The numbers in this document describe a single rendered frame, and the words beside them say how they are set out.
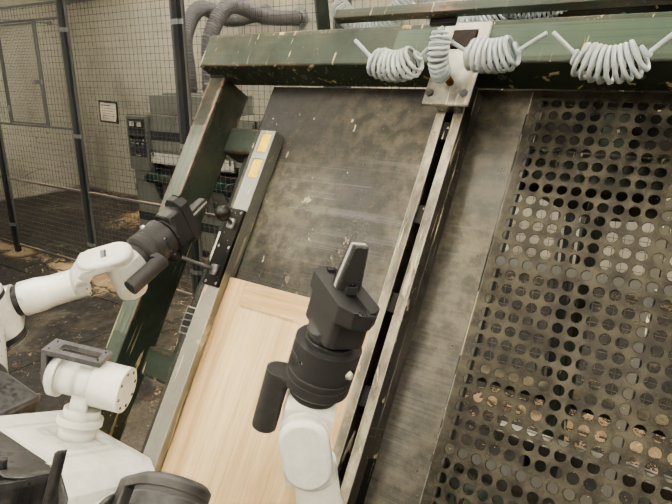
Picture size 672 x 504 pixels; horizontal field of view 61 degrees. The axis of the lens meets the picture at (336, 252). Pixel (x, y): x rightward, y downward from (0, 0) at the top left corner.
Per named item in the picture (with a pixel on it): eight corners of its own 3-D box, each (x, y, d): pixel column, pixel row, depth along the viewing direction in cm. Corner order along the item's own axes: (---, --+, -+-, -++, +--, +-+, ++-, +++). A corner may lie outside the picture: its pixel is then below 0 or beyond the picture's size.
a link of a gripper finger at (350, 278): (371, 244, 69) (357, 289, 71) (347, 242, 67) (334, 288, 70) (376, 250, 68) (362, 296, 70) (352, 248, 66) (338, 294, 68)
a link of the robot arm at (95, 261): (142, 266, 127) (79, 284, 124) (129, 236, 120) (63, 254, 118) (145, 286, 122) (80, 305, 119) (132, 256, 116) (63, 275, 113)
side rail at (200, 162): (95, 463, 152) (59, 463, 143) (234, 96, 171) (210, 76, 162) (109, 472, 149) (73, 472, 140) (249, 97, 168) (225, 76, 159)
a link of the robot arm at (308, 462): (325, 421, 71) (336, 504, 76) (328, 380, 79) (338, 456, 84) (273, 425, 71) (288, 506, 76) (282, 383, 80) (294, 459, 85)
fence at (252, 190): (137, 502, 134) (124, 503, 130) (269, 137, 150) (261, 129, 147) (151, 511, 131) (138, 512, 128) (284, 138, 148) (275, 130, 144)
